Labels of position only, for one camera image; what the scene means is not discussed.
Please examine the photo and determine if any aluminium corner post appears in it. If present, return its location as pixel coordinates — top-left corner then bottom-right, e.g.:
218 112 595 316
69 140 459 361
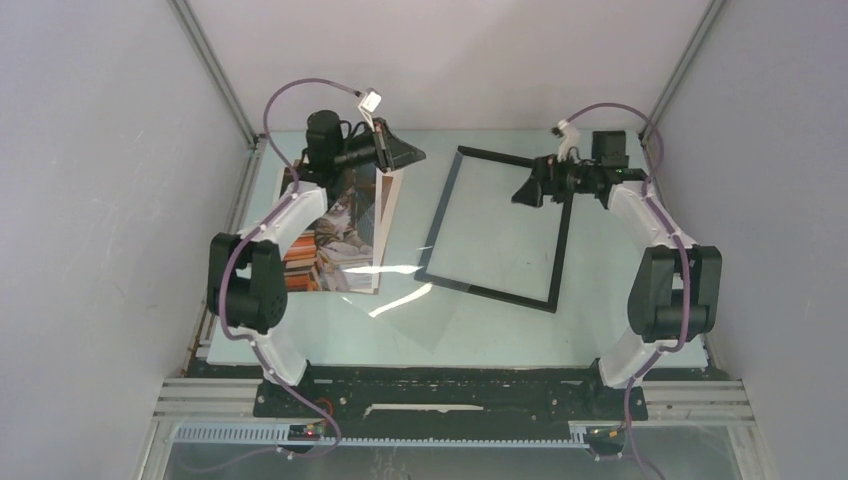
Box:
167 0 260 149
640 0 728 139

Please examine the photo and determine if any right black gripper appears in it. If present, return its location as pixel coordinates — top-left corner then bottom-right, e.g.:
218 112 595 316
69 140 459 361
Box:
514 150 602 207

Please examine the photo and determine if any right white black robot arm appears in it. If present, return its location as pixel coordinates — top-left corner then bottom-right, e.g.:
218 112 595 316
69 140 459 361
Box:
511 122 722 418

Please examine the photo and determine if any white cable duct strip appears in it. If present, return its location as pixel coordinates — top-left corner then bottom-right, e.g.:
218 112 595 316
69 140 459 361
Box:
172 422 589 448

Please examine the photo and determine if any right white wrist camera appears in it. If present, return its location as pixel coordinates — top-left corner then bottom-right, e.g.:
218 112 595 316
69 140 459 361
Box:
552 119 580 162

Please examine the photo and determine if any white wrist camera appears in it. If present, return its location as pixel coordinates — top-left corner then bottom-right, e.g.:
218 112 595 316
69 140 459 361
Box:
357 88 382 126
552 119 580 162

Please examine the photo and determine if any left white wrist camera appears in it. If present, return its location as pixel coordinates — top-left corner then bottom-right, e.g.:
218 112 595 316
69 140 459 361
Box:
357 88 382 126

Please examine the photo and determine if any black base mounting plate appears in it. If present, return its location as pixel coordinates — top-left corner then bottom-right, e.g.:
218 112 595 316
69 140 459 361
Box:
156 363 751 440

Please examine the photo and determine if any cat photo print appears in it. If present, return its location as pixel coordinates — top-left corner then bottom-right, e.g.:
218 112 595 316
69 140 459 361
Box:
283 165 382 294

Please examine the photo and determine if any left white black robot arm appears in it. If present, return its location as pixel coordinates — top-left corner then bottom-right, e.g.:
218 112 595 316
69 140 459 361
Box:
207 110 426 417

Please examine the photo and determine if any right aluminium corner post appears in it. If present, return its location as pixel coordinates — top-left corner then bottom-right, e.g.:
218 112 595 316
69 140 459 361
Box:
640 0 728 139

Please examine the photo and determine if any black picture frame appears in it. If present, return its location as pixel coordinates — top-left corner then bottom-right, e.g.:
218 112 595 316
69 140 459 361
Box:
414 146 573 313

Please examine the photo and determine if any left aluminium corner post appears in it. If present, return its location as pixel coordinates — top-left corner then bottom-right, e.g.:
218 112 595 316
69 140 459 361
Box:
167 0 260 149

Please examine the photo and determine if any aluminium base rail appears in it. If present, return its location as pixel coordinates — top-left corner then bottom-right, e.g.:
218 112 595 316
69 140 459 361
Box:
136 366 774 479

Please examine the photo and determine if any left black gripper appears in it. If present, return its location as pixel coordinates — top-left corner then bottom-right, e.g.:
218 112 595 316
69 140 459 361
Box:
332 118 424 174

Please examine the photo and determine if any white photo mat board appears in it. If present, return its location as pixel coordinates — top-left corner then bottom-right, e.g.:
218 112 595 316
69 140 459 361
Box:
284 166 403 271

